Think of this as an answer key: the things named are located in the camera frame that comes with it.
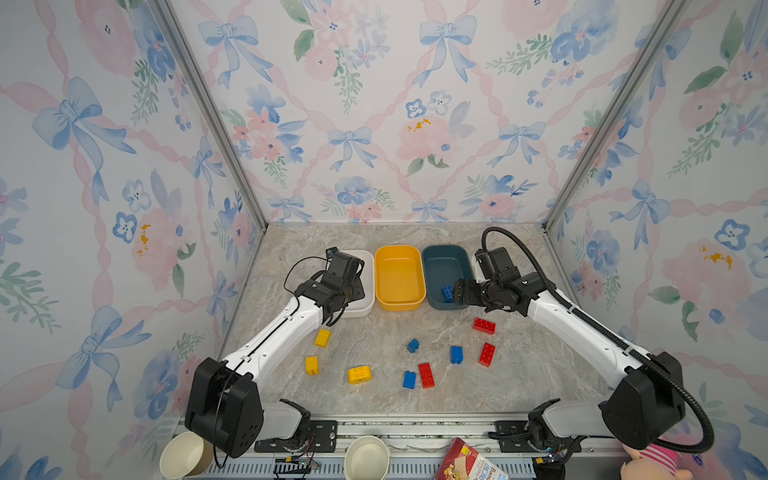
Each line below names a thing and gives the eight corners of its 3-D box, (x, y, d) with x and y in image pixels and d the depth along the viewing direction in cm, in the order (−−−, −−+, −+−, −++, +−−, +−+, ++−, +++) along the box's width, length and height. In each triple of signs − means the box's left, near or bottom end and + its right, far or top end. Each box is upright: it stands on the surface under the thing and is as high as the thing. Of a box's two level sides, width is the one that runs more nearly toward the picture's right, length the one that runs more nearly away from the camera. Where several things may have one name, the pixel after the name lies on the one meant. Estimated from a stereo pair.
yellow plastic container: (373, 313, 98) (372, 302, 93) (375, 256, 113) (375, 245, 108) (425, 313, 98) (427, 303, 93) (420, 256, 113) (421, 245, 108)
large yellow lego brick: (349, 384, 84) (347, 380, 81) (350, 370, 86) (348, 366, 84) (371, 384, 84) (370, 380, 81) (371, 370, 86) (371, 366, 84)
